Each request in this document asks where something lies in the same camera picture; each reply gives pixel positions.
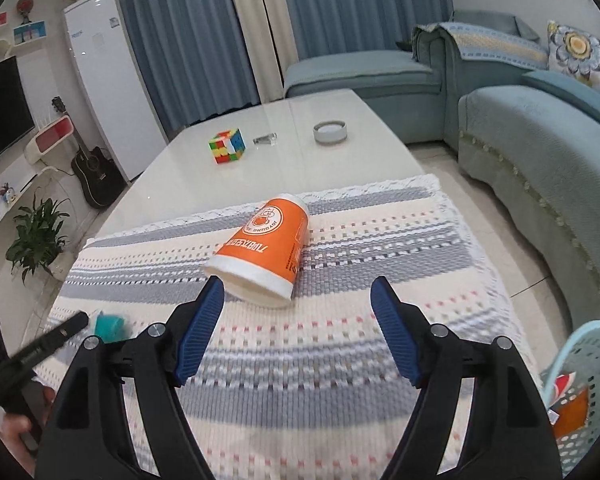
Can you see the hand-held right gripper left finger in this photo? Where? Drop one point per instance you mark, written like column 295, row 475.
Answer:
column 202, row 330

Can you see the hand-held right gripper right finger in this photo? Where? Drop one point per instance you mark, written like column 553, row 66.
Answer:
column 395, row 330

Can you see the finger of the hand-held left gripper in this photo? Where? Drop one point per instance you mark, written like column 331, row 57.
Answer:
column 55, row 337

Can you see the orange paper cup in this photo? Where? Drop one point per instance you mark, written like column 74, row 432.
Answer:
column 265, row 250

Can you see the red and white paper cup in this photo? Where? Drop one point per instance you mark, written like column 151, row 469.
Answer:
column 562, row 382

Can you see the light blue plastic basket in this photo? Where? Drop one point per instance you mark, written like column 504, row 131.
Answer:
column 595, row 355

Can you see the person's left hand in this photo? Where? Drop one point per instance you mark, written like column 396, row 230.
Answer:
column 12, row 432

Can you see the green potted plant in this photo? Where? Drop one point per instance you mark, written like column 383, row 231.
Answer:
column 37, row 235

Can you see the striped woven table cloth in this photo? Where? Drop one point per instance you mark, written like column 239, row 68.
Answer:
column 290, row 390

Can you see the small toy figures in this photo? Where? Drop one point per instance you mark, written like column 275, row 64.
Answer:
column 5, row 193

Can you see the black acoustic guitar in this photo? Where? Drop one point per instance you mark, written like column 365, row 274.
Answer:
column 97, row 175

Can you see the colourful puzzle cube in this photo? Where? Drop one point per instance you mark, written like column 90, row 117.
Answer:
column 226, row 146

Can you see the red and white shelf box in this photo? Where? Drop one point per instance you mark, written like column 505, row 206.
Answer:
column 52, row 136

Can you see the grey round ashtray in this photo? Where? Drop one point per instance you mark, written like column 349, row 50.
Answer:
column 330, row 132

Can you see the blue fabric sofa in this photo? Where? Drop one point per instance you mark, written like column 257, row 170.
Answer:
column 530, row 160

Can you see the black television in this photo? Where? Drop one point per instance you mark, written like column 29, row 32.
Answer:
column 2, row 115

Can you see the white standing air conditioner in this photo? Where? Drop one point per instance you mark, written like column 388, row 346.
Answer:
column 110, row 85

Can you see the plain blue cushion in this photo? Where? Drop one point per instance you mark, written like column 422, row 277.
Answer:
column 575, row 97

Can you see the blue curtain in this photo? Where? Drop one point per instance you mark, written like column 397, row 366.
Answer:
column 190, row 35
column 360, row 5

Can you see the blue patterned sofa armrest cover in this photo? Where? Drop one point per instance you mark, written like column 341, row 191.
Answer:
column 490, row 42

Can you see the blue framed photo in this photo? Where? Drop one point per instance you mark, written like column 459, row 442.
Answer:
column 30, row 31

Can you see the cream curtain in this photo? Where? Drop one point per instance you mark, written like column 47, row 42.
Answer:
column 260, row 25

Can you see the floral cushion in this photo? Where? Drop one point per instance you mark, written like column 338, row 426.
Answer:
column 580, row 50

